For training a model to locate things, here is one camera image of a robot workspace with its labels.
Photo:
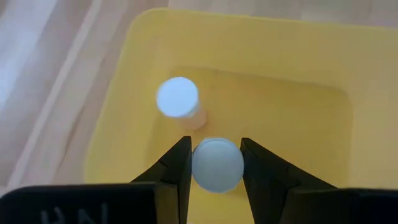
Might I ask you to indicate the green translucent pill bottle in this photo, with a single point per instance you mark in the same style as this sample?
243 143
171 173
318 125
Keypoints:
217 165

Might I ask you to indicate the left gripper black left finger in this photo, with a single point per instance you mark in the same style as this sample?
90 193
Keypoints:
174 174

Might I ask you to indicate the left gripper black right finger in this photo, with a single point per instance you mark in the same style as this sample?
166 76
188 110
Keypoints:
267 186

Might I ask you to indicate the pink translucent pill bottle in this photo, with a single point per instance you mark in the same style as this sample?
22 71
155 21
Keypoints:
177 97

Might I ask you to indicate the yellow plastic bin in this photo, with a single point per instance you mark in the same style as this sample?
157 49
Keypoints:
280 124

